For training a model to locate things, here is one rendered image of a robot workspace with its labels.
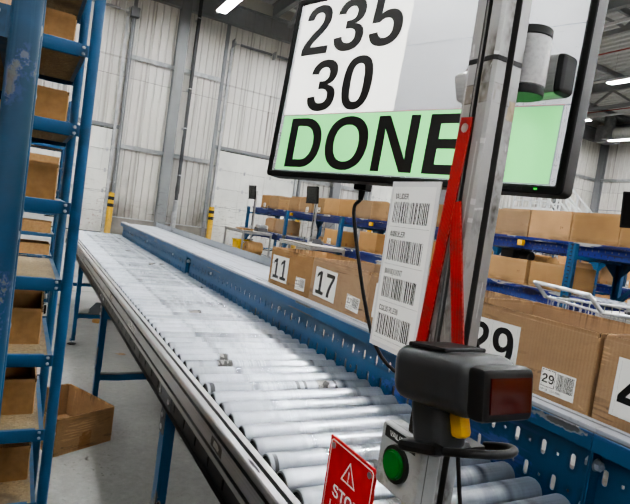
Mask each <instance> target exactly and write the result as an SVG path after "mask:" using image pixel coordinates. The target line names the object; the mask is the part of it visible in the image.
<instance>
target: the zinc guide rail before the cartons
mask: <svg viewBox="0 0 630 504"><path fill-rule="evenodd" d="M121 223H123V224H125V225H128V226H130V227H132V228H134V229H137V230H139V231H141V232H143V233H146V234H148V235H150V236H152V237H155V238H157V239H159V240H161V241H164V242H166V243H168V244H170V245H173V246H175V247H177V248H179V249H182V250H184V251H186V252H188V253H191V254H193V255H195V256H197V257H200V258H202V259H204V260H206V261H209V262H211V263H213V264H215V265H218V266H220V267H222V268H224V269H227V270H229V271H231V272H233V273H236V274H238V275H240V276H242V277H244V278H247V279H249V280H251V281H253V282H256V283H258V284H260V285H262V286H265V287H267V288H269V289H271V290H274V291H276V292H278V293H280V294H283V295H285V296H287V297H289V298H292V299H294V300H296V301H298V302H301V303H303V304H305V305H307V306H310V307H312V308H314V309H316V310H319V311H321V312H323V313H325V314H328V315H330V316H332V317H334V318H337V319H339V320H341V321H343V322H346V323H348V324H350V325H352V326H355V327H357V328H359V329H361V330H363V331H366V332H368V333H369V329H368V325H367V323H365V322H362V321H360V320H358V319H355V318H353V317H350V316H348V315H346V314H343V313H341V312H338V311H336V310H334V309H331V308H329V307H327V306H324V305H322V304H319V303H317V302H315V301H312V300H310V299H308V298H305V297H303V296H300V295H298V294H296V293H293V292H291V291H288V290H286V289H284V288H281V287H279V286H277V285H274V284H272V283H269V282H267V281H265V280H262V279H260V278H258V277H255V276H253V275H250V274H248V273H246V272H243V271H241V270H238V269H236V268H234V267H231V266H229V265H227V264H224V263H222V262H219V261H217V260H215V259H212V258H210V257H208V256H205V255H203V254H200V253H198V252H196V251H193V250H191V249H188V248H186V247H184V246H181V245H179V244H177V243H174V242H172V241H169V240H167V239H165V238H162V237H160V236H157V235H155V234H153V233H150V232H148V231H146V230H143V229H141V228H138V227H136V226H134V225H131V224H129V223H127V222H121ZM532 406H534V407H536V408H539V409H541V410H543V411H545V412H548V413H550V414H552V415H554V416H557V417H559V418H561V419H563V420H566V421H568V422H570V423H572V424H575V425H577V426H579V427H581V428H584V429H586V430H588V431H590V432H592V433H594V434H597V435H599V436H601V437H604V438H606V439H608V440H610V441H613V442H615V443H617V444H619V445H622V446H624V447H626V448H628V449H630V434H629V433H627V432H624V431H622V430H619V429H617V428H615V427H612V426H610V425H608V424H605V423H603V422H600V421H598V420H596V419H593V418H591V417H588V416H586V415H584V414H581V413H579V412H577V411H574V410H572V409H569V408H567V407H565V406H562V405H560V404H558V403H555V402H553V401H550V400H548V399H546V398H543V397H541V396H538V395H536V394H534V393H532Z"/></svg>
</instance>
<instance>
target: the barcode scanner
mask: <svg viewBox="0 0 630 504"><path fill-rule="evenodd" d="M485 352H486V349H484V348H479V347H474V346H468V345H462V344H457V343H451V342H429V341H410V342H409V345H406V346H403V347H402V348H401V349H400V350H399V351H398V353H397V357H396V365H395V387H396V389H397V391H398V393H399V394H401V395H402V396H403V397H405V398H407V399H410V400H412V421H413V437H407V438H402V439H400V440H399V441H398V447H399V449H400V450H403V451H406V452H411V453H416V454H422V455H427V456H432V457H443V455H442V449H443V448H444V447H448V448H461V449H470V448H471V446H470V444H469V443H468V442H467V441H465V438H467V437H469V436H470V434H471V429H470V421H469V419H471V420H473V421H476V422H479V423H494V422H507V421H519V420H526V419H529V418H530V416H531V409H532V388H533V373H532V370H530V369H529V368H527V367H525V366H520V365H514V364H513V363H512V362H511V361H510V360H509V359H507V358H505V357H503V356H499V355H494V354H489V353H485Z"/></svg>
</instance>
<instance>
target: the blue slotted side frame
mask: <svg viewBox="0 0 630 504"><path fill-rule="evenodd" d="M121 226H123V233H122V236H123V237H124V238H126V239H128V240H129V241H131V242H133V243H135V244H136V245H137V246H140V247H141V248H143V249H144V250H146V251H148V252H150V253H152V254H153V255H155V256H157V257H158V258H160V259H162V261H164V262H166V263H168V264H170V265H172V266H173V267H175V268H177V269H178V270H180V271H182V272H183V273H184V272H185V264H186V257H187V258H190V259H191V260H190V268H189V275H188V276H190V277H192V278H193V277H194V278H193V279H196V281H199V283H202V284H203V285H206V287H209V289H213V291H216V292H217V293H219V292H220V295H221V296H224V297H225V298H227V296H228V299H229V301H233V303H237V304H238V306H240V304H241V306H242V307H243V309H247V310H248V312H252V313H253V315H255V312H256V315H257V316H258V317H259V319H264V320H265V322H269V323H270V324H271V326H276V327H277V329H278V330H282V331H284V333H285V334H289V335H291V337H292V339H298V340H299V342H300V344H306V345H307V346H308V349H315V350H316V347H317V343H318V347H317V350H316V352H317V354H323V355H325V351H326V348H327V351H326V356H325V357H326V360H334V361H335V353H336V361H335V363H336V366H344V367H345V359H346V360H347V361H346V367H345V368H346V371H347V372H354V373H355V370H356V365H357V373H356V375H357V377H358V378H359V379H366V380H367V373H368V371H369V377H368V382H369V383H370V386H371V387H379V383H380V378H381V387H380V388H381V389H382V391H383V394H384V395H392V392H393V386H395V373H394V372H392V371H391V370H390V372H389V368H388V367H387V366H386V365H385V364H383V361H382V360H381V359H380V357H379V355H378V354H377V352H376V350H375V348H374V345H373V344H372V343H369V341H370V333H368V332H366V331H363V330H361V329H359V328H357V327H355V326H352V325H350V324H348V323H346V322H343V321H341V320H339V319H337V318H334V317H332V316H330V315H328V314H325V313H323V312H321V311H319V310H316V309H314V308H312V307H310V306H307V305H305V304H303V303H301V302H298V301H296V300H294V299H292V298H289V297H287V296H285V295H283V294H280V293H278V292H276V291H274V290H271V289H269V288H267V287H265V286H262V285H260V284H258V283H256V282H253V281H251V280H249V279H247V278H244V277H242V276H240V275H238V274H236V273H233V272H231V271H229V270H227V269H224V268H222V267H220V266H218V265H215V264H213V263H211V262H209V261H206V260H204V259H202V258H200V257H197V256H195V255H193V254H191V253H188V252H186V251H184V250H182V249H179V248H177V247H175V246H173V245H170V244H168V243H166V242H164V241H161V240H159V239H157V238H155V237H152V236H150V235H148V234H146V233H143V232H141V231H139V230H137V229H134V228H132V227H130V226H128V225H125V224H123V223H121ZM129 232H130V233H129ZM147 240H148V242H147ZM172 253H174V255H172ZM193 265H194V266H193ZM205 271H206V272H205ZM210 272H212V275H210ZM208 275H209V276H208ZM219 277H220V279H219ZM215 278H216V279H215ZM199 279H200V280H199ZM202 281H203V282H202ZM231 283H232V285H231ZM212 286H213V288H212ZM235 287H236V289H235ZM244 293H245V295H244ZM223 294H224V295H223ZM249 295H250V298H249ZM236 298H237V300H236ZM260 298H261V300H260ZM254 299H255V301H254ZM245 305H246V308H245ZM265 305H266V306H265ZM278 306H280V307H281V309H280V310H278ZM271 307H272V310H271ZM250 308H251V311H250ZM261 312H262V315H261ZM284 313H285V316H284ZM267 315H268V317H267ZM291 316H292V320H291ZM299 317H300V320H299ZM273 318H274V321H273ZM307 321H308V322H307ZM298 322H299V324H298ZM279 323H280V327H279ZM306 324H307V328H306ZM315 325H316V328H315ZM286 326H287V329H286ZM314 329H315V333H314ZM293 330H294V334H293ZM324 330H325V331H324ZM323 332H324V337H323ZM333 334H334V338H333ZM300 336H301V341H300ZM332 338H333V342H332ZM343 339H344V343H343V347H342V342H343ZM308 340H309V345H308ZM353 344H354V352H352V351H353ZM321 349H322V350H321ZM365 350H366V354H365V359H364V351H365ZM330 354H331V355H330ZM377 356H378V361H377V365H376V358H377ZM370 357H371V358H370ZM340 359H341V361H340ZM386 386H387V387H386ZM469 421H470V429H471V434H470V436H469V437H470V438H472V439H473V440H475V441H478V435H479V433H480V434H481V442H480V444H482V443H483V442H484V441H491V442H503V443H510V444H513V445H515V446H516V447H517V448H518V451H519V452H518V455H517V456H516V457H514V461H513V459H512V458H511V459H505V460H490V461H491V462H498V461H505V462H507V463H509V464H510V465H511V466H512V468H513V470H514V473H515V478H519V477H525V476H530V477H532V478H534V479H536V480H537V481H538V483H539V484H540V486H541V489H542V496H543V495H548V494H554V493H558V494H561V495H563V496H565V497H566V498H567V499H568V500H569V502H570V504H578V503H579V501H581V495H582V490H583V484H584V478H585V472H586V467H587V465H585V464H584V462H585V458H586V457H587V456H588V455H589V450H590V451H592V452H594V453H596V454H598V455H600V456H602V458H601V462H602V463H604V466H605V470H607V471H608V473H609V476H608V482H607V486H606V487H605V486H603V484H602V479H603V473H604V471H602V472H601V473H600V472H599V475H598V480H597V486H596V492H595V497H594V503H593V504H630V449H628V448H626V447H624V446H622V445H619V444H617V443H615V442H613V441H610V440H608V439H606V438H604V437H601V436H599V435H597V434H594V433H592V432H590V431H588V430H586V429H584V428H581V427H579V426H577V425H575V424H572V423H570V422H568V421H566V420H563V419H561V418H559V417H557V416H554V415H552V414H550V413H548V412H545V411H543V410H541V409H539V408H536V407H534V406H532V409H531V416H530V418H529V419H526V420H519V421H507V422H496V423H495V427H493V426H492V423H479V422H476V421H473V420H471V419H469ZM505 425H506V427H507V428H505ZM517 426H519V427H520V434H519V439H518V440H516V438H515V435H516V429H517ZM593 436H594V437H593ZM530 438H531V441H530ZM543 439H545V440H546V442H547V443H546V449H545V453H544V454H543V453H542V452H541V448H542V442H543ZM592 442H593V443H592ZM591 448H592V449H591ZM557 452H558V453H559V456H558V455H557ZM572 454H575V456H576V460H575V466H574V469H571V468H570V461H571V456H572ZM526 459H527V460H528V469H527V473H526V474H525V473H524V471H523V469H524V463H525V460H526ZM538 472H539V473H540V476H539V475H538ZM552 475H555V477H556V481H555V487H554V490H553V489H551V487H550V484H551V478H552ZM622 485H623V486H624V487H625V489H622ZM567 489H568V490H569V492H567Z"/></svg>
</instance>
